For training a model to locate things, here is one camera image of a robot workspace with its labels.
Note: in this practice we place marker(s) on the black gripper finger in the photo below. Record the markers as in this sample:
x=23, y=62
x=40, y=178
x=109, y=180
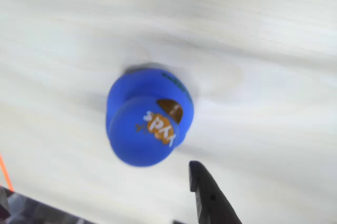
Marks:
x=210, y=200
x=31, y=212

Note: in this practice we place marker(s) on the blue rubber duck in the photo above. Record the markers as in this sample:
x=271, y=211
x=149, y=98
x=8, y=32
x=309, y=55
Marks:
x=147, y=118

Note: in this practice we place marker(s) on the orange tape strip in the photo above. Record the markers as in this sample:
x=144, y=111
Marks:
x=6, y=174

